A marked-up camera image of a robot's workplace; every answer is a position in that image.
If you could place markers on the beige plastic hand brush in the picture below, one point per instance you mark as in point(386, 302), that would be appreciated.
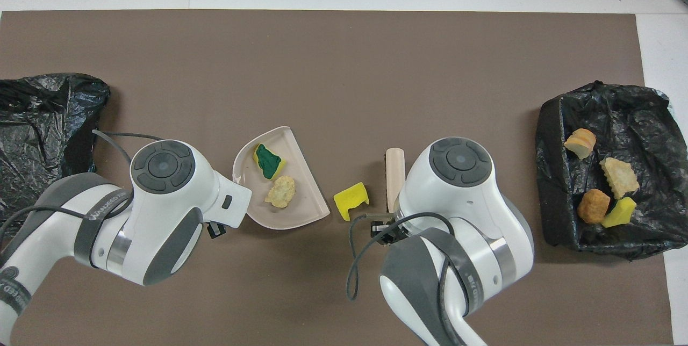
point(395, 174)

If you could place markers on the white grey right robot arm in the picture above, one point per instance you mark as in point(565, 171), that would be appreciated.
point(462, 217)

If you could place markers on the beige plastic dustpan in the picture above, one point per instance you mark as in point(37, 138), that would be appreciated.
point(303, 213)

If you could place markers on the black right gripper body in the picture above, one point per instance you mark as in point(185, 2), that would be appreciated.
point(384, 229)

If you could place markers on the rounded beige sponge scrap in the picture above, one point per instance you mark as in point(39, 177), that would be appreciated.
point(280, 192)

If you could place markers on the brown table mat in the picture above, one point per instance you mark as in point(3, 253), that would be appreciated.
point(344, 66)

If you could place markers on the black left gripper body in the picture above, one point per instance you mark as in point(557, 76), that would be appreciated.
point(216, 230)

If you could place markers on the green yellow sponge piece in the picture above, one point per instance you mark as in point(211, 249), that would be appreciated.
point(269, 162)

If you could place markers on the large beige sponge chunk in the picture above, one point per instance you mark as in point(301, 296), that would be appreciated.
point(619, 177)

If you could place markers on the bin with crumpled black bag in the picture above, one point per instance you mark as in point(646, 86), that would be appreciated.
point(559, 185)

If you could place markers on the bin with smooth black bag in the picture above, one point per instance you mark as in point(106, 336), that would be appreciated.
point(43, 120)

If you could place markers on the brown sponge lump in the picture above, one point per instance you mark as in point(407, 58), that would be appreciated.
point(594, 206)

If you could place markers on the notched yellow sponge piece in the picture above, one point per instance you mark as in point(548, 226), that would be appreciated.
point(348, 198)

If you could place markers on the small yellow green sponge scrap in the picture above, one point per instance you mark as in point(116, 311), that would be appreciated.
point(619, 214)

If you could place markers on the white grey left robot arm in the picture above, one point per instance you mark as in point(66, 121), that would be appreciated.
point(161, 217)

